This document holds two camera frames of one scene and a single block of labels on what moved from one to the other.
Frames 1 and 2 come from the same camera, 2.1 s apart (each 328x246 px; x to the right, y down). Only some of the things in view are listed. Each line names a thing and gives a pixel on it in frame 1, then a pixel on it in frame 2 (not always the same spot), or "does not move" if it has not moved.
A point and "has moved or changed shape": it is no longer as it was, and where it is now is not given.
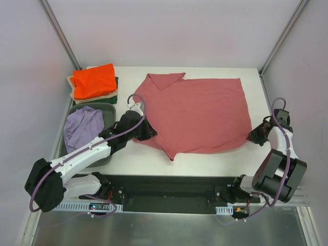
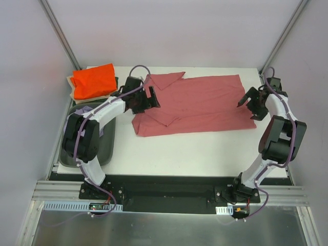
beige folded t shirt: (72, 95) does not move
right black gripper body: (260, 134) -> (255, 103)
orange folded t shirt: (93, 81) does not move
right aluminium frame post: (261, 72) does not move
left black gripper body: (144, 128) -> (145, 100)
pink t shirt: (193, 116) has moved or changed shape
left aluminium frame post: (59, 32) does not move
